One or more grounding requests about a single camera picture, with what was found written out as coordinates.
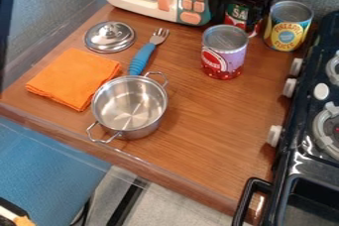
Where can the red and purple can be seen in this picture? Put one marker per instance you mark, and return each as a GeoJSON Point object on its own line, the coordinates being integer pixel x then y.
{"type": "Point", "coordinates": [224, 55]}

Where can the toy stove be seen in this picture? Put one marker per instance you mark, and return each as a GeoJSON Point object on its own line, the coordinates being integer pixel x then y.
{"type": "Point", "coordinates": [309, 137]}

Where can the silver lid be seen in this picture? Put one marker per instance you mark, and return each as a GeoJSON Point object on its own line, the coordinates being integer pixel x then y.
{"type": "Point", "coordinates": [109, 36]}

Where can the red and green can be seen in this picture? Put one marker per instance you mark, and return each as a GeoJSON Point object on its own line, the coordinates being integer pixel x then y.
{"type": "Point", "coordinates": [237, 16]}

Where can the yellow can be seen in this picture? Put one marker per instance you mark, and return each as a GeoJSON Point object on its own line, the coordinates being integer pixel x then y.
{"type": "Point", "coordinates": [287, 28]}

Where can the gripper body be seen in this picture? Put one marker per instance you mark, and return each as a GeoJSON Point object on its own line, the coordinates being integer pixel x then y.
{"type": "Point", "coordinates": [261, 5]}

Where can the orange cloth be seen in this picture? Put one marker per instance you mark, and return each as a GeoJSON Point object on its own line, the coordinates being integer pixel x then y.
{"type": "Point", "coordinates": [73, 77]}

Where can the silver pot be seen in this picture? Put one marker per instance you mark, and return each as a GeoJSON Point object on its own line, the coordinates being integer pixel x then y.
{"type": "Point", "coordinates": [129, 106]}

